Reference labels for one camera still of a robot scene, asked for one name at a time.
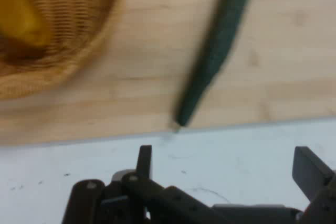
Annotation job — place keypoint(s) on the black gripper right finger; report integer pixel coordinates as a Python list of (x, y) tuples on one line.
[(312, 174)]

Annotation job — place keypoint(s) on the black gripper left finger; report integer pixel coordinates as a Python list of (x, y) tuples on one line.
[(157, 203)]

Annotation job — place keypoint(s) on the yellow-brown potato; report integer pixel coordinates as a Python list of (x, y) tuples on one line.
[(21, 19)]

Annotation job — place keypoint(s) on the light wooden cutting board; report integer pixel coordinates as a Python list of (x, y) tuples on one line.
[(141, 58)]

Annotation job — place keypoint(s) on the dark green cucumber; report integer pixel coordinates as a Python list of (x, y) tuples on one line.
[(223, 43)]

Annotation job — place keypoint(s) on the woven wicker basket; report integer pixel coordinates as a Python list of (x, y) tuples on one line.
[(78, 24)]

